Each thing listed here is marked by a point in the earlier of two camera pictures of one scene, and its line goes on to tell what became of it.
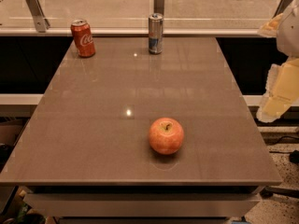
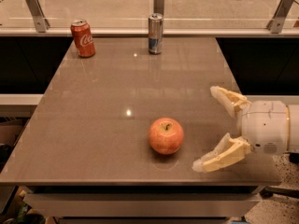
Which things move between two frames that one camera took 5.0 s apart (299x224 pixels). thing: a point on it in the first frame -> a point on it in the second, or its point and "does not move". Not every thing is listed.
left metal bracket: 41,22 does not move
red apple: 165,135 does not move
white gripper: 290,35 -> 265,125
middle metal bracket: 159,1 does not move
